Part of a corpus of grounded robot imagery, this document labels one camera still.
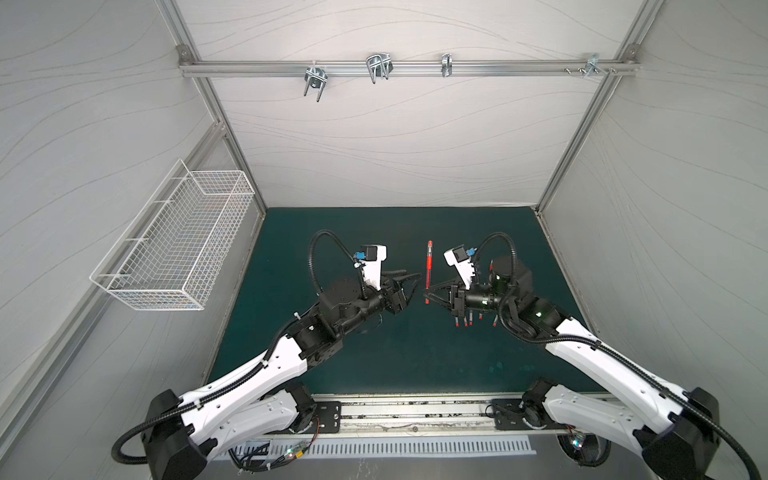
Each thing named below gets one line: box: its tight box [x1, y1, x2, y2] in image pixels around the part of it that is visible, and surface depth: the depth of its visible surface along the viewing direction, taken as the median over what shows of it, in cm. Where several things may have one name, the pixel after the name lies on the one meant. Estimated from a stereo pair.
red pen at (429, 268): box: [425, 240, 433, 305], surface depth 67 cm
